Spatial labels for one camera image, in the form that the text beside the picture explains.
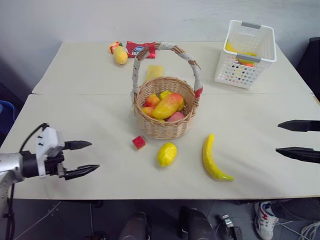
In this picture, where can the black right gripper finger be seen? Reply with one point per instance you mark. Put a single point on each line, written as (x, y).
(300, 153)
(300, 125)

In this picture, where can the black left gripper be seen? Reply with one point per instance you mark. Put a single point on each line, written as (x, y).
(53, 165)

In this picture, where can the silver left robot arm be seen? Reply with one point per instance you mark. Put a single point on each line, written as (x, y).
(10, 162)

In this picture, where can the white perforated plastic basket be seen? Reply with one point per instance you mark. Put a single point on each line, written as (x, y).
(240, 75)

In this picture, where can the pink fruit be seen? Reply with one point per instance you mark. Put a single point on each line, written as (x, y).
(176, 116)

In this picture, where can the small yellow fruit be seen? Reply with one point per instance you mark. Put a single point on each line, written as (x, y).
(165, 94)

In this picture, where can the grey trouser leg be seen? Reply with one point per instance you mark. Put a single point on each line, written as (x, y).
(297, 208)

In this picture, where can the red yellow toy block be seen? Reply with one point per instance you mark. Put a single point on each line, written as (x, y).
(139, 143)

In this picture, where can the black chair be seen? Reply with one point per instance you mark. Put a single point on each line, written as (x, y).
(315, 55)

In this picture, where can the white sports shoe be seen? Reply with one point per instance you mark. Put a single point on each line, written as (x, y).
(265, 221)

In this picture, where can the orange toy item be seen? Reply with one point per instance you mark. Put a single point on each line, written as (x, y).
(246, 62)

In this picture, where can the blue plastic container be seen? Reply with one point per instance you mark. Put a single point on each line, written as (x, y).
(6, 117)

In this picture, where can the yellow lemon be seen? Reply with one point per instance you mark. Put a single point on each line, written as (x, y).
(166, 154)

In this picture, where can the dark rounded shape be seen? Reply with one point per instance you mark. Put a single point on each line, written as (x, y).
(196, 223)
(133, 227)

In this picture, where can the red yellow peach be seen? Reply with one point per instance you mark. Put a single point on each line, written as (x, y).
(152, 100)

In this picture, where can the black metal clamp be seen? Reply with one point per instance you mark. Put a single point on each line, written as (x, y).
(231, 226)

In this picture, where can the large yellow red mango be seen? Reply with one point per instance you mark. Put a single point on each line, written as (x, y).
(168, 106)

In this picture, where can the flat yellow sponge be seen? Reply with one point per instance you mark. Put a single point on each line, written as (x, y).
(154, 72)

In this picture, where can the orange juice carton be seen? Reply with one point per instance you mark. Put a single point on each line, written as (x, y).
(113, 46)

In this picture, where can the red snack packet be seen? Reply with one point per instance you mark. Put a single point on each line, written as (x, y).
(140, 48)

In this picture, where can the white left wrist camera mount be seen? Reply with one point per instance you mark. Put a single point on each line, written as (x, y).
(46, 140)

